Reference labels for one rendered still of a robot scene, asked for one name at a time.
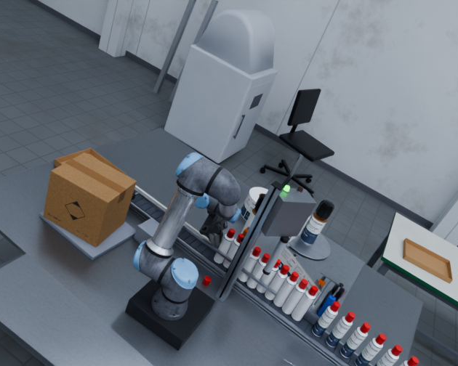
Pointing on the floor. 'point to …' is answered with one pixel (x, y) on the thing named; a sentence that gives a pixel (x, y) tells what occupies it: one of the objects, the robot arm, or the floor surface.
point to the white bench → (415, 275)
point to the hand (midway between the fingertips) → (216, 247)
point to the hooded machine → (225, 84)
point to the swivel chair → (302, 139)
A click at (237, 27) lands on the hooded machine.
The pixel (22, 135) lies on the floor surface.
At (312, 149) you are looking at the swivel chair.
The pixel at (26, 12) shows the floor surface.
